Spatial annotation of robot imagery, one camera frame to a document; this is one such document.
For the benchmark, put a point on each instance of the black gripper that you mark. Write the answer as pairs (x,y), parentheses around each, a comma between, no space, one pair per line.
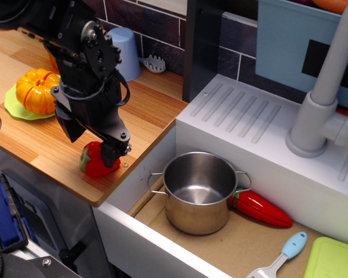
(97,112)

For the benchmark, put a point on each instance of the red toy strawberry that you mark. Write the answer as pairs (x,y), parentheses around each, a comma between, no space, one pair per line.
(91,162)

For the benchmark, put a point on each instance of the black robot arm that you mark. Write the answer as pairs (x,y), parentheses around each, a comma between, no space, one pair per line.
(70,30)

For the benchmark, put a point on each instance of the stainless steel pot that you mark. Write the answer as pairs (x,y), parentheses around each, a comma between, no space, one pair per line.
(197,186)

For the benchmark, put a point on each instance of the orange toy pumpkin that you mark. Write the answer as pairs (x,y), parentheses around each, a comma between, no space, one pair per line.
(33,91)

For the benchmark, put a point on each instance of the orange transparent bowl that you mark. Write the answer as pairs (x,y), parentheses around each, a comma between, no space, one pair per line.
(53,62)

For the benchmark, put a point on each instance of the light green plate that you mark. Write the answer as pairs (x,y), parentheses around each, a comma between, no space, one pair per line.
(16,110)

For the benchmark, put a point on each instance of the white pasta spoon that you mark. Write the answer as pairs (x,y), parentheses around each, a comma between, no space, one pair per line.
(154,64)

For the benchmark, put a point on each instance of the light blue plastic cup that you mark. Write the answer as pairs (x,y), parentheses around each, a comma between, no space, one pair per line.
(124,39)

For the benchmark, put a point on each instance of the blue clamp device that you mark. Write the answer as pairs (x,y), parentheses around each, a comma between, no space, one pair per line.
(13,235)

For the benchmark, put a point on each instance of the white toy sink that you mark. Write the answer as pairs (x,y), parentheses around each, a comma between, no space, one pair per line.
(247,127)

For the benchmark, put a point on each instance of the red toy chili pepper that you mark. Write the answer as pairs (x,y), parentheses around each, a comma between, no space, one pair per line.
(257,207)

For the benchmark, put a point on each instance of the grey toy faucet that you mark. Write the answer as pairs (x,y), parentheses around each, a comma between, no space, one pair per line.
(317,120)

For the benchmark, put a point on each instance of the light blue bin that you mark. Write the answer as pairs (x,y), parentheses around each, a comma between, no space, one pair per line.
(292,42)

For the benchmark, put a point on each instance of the green cutting board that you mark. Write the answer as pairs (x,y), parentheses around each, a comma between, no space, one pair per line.
(328,258)

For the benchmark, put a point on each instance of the white blue handled spatula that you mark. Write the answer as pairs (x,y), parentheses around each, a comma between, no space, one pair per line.
(292,247)

